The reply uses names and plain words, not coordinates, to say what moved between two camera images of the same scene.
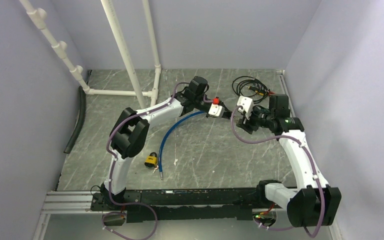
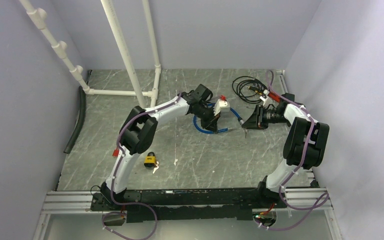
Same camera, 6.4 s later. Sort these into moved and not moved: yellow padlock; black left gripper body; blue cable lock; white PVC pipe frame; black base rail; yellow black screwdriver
Moved: black left gripper body; blue cable lock
Not moved: white PVC pipe frame; yellow padlock; black base rail; yellow black screwdriver
